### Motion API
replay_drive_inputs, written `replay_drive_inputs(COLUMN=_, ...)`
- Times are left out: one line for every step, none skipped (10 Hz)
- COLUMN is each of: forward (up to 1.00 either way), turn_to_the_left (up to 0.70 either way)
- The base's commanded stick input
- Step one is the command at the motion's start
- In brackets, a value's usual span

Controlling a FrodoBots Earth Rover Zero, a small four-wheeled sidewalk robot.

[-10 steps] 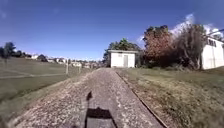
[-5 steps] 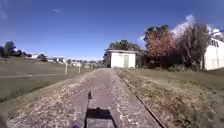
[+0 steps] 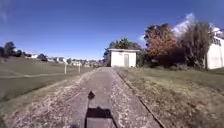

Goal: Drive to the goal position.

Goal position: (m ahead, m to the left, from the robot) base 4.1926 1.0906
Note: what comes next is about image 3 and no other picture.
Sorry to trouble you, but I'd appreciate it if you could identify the small white shed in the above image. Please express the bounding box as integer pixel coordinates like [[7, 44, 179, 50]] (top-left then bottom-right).
[[107, 48, 141, 69]]

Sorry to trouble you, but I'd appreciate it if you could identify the dark green tree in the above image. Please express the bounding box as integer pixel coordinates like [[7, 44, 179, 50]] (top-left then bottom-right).
[[102, 37, 146, 67]]

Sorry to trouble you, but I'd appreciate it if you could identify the grey paved path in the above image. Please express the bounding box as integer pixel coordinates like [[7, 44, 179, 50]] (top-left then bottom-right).
[[3, 66, 165, 128]]

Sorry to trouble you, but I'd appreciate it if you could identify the row of distant houses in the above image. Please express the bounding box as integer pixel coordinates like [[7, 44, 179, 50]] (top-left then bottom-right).
[[25, 54, 105, 69]]

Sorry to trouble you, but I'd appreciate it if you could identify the reddish brown tree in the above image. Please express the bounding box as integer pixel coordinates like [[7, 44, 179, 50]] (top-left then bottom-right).
[[143, 23, 183, 68]]

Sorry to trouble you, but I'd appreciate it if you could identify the dry grass slope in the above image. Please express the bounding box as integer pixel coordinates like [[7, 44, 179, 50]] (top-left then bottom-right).
[[113, 65, 224, 128]]

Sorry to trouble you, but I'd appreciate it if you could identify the grass field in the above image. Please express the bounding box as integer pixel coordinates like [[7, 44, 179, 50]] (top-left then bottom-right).
[[0, 57, 98, 114]]

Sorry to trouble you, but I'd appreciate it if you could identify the brown leafy tree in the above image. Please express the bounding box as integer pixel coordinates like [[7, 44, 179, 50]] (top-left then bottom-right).
[[179, 21, 214, 70]]

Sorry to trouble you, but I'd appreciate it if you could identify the cluster of dark trees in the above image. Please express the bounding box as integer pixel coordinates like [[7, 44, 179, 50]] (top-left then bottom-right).
[[0, 41, 28, 59]]

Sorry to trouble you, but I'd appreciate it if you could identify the large white building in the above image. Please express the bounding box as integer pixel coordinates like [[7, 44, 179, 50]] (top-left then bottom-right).
[[204, 27, 224, 71]]

